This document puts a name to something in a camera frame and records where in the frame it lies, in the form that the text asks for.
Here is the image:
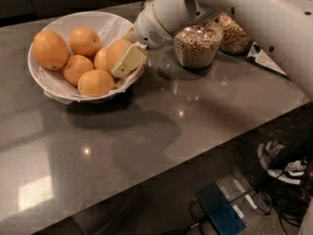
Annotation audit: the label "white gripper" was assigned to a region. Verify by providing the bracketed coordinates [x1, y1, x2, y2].
[111, 7, 172, 78]

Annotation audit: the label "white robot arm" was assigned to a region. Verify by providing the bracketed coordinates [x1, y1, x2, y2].
[123, 0, 313, 99]

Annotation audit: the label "plastic liner in bowl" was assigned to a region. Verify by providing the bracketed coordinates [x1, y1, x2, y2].
[37, 11, 147, 105]

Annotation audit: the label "small middle orange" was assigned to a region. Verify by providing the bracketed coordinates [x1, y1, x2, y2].
[63, 55, 94, 86]

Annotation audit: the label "white bowl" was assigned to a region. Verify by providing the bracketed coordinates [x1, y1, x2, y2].
[26, 11, 147, 103]

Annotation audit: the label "large left orange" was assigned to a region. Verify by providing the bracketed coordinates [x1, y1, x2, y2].
[32, 30, 69, 71]

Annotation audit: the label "middle cereal glass jar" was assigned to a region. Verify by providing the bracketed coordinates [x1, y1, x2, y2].
[173, 21, 223, 70]

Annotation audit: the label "right cereal glass jar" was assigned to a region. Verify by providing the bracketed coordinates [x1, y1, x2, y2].
[217, 13, 253, 55]

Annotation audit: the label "allergens information card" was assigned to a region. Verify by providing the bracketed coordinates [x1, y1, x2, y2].
[246, 42, 288, 77]

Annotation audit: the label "blue box on floor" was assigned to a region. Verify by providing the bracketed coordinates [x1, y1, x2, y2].
[196, 183, 246, 235]

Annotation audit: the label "white black sneaker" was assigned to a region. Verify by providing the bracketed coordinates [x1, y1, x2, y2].
[267, 161, 307, 185]

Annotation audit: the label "black cables on floor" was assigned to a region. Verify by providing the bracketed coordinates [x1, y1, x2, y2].
[221, 140, 311, 235]

